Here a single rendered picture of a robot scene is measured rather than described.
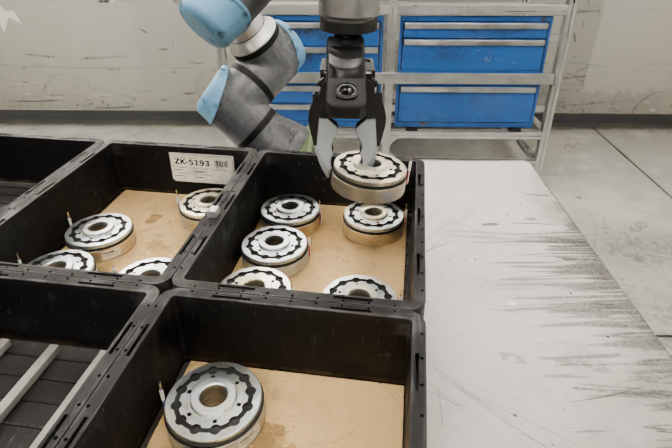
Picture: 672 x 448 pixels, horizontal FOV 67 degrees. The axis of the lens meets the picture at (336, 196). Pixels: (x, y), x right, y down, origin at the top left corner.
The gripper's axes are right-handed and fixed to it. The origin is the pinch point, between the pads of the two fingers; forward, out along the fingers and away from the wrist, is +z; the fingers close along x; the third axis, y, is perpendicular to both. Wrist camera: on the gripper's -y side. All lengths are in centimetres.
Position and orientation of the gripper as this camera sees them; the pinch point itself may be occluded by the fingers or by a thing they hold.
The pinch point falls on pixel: (346, 171)
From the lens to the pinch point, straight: 70.8
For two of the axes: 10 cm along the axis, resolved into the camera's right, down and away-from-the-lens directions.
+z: 0.0, 8.7, 4.9
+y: 0.1, -4.9, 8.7
